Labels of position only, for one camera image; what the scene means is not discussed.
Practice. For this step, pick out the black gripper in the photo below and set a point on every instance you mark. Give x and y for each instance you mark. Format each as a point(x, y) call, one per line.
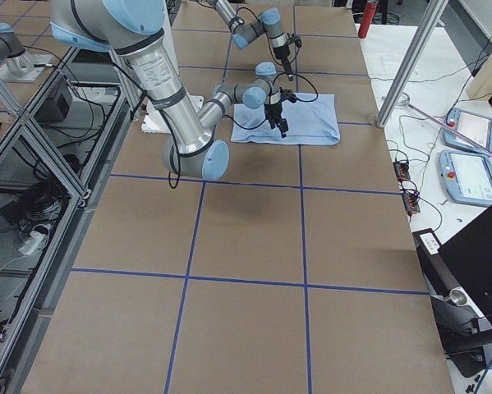
point(282, 53)
point(273, 110)

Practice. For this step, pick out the light blue t-shirt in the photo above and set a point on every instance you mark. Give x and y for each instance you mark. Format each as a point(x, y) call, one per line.
point(311, 120)

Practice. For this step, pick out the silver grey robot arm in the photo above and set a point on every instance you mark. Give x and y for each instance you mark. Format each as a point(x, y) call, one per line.
point(134, 30)
point(268, 23)

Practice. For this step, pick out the red cylinder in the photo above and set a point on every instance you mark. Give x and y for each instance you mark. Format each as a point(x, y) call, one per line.
point(367, 18)

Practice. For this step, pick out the reacher stick with white claw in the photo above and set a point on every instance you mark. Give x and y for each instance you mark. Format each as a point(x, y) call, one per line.
point(442, 124)

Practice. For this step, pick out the orange black relay board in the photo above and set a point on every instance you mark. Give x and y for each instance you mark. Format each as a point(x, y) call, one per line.
point(402, 171)

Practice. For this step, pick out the brown paper table cover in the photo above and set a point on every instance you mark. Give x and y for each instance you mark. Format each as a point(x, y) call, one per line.
point(296, 273)

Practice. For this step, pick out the black box white label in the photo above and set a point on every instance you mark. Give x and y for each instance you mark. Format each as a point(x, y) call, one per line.
point(427, 246)

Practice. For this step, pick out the blue teach pendant near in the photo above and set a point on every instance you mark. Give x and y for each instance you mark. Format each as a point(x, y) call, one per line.
point(467, 177)

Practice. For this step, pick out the blue teach pendant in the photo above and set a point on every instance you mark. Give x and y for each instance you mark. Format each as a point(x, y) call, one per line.
point(467, 177)
point(474, 126)

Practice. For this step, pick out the blue teach pendant far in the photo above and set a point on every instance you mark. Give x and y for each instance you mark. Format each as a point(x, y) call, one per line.
point(474, 126)

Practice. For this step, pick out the black monitor on stand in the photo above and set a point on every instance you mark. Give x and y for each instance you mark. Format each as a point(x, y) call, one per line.
point(468, 256)

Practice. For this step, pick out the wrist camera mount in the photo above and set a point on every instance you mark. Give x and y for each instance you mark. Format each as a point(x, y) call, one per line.
point(294, 39)
point(288, 95)

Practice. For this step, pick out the aluminium frame pillar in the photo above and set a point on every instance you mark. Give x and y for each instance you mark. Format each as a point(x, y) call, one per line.
point(420, 39)

